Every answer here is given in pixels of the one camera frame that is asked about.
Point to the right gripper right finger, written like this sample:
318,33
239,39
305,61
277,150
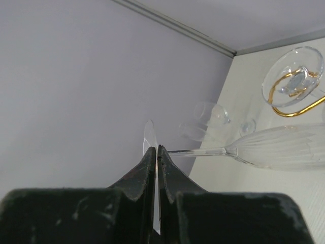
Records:
190,214

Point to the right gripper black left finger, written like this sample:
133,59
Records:
120,213

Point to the clear wine glass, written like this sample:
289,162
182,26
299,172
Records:
195,133
285,159
308,57
215,116

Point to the clear wine glass back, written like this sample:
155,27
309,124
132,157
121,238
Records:
285,159

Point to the gold wire glass rack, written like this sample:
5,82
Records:
301,84

